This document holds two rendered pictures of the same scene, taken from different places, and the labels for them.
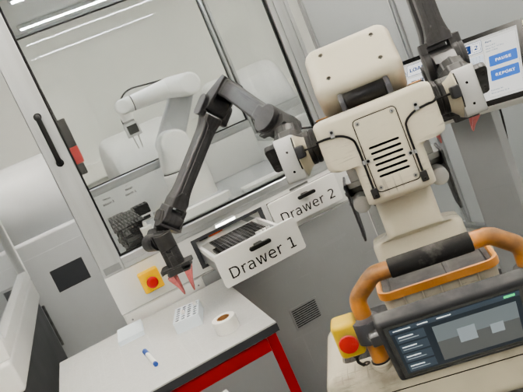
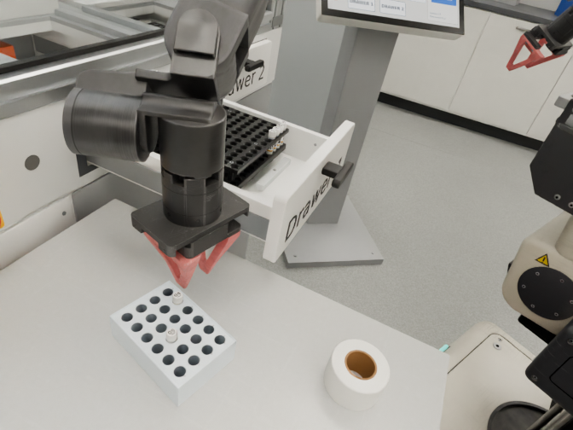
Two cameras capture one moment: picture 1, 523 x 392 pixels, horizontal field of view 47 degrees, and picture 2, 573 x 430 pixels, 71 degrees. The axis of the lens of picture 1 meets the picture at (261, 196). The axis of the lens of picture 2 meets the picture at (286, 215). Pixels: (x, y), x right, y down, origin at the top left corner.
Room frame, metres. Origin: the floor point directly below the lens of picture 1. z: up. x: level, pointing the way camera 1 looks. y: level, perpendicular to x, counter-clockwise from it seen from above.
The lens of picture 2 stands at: (1.55, 0.54, 1.20)
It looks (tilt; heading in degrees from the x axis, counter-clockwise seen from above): 37 degrees down; 303
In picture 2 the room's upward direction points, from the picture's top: 12 degrees clockwise
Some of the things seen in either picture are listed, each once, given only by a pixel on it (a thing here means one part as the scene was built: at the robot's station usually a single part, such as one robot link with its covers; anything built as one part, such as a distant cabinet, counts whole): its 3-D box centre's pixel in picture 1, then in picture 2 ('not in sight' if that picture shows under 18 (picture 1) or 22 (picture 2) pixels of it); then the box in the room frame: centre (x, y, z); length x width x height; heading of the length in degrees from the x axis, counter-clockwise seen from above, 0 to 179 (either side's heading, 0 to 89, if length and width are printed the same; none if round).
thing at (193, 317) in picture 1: (188, 316); (173, 338); (1.79, 0.36, 0.78); 0.12 x 0.08 x 0.04; 0
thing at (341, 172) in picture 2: (258, 244); (335, 171); (1.79, 0.07, 0.91); 0.07 x 0.04 x 0.01; 105
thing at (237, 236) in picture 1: (242, 243); (205, 142); (2.01, 0.13, 0.87); 0.22 x 0.18 x 0.06; 15
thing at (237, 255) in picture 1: (260, 252); (314, 183); (1.81, 0.07, 0.87); 0.29 x 0.02 x 0.11; 105
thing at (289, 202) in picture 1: (305, 201); (238, 74); (2.21, -0.15, 0.87); 0.29 x 0.02 x 0.11; 105
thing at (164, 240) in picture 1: (163, 241); (185, 136); (1.81, 0.33, 1.03); 0.07 x 0.06 x 0.07; 39
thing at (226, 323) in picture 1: (226, 323); (355, 374); (1.60, 0.24, 0.78); 0.07 x 0.07 x 0.04
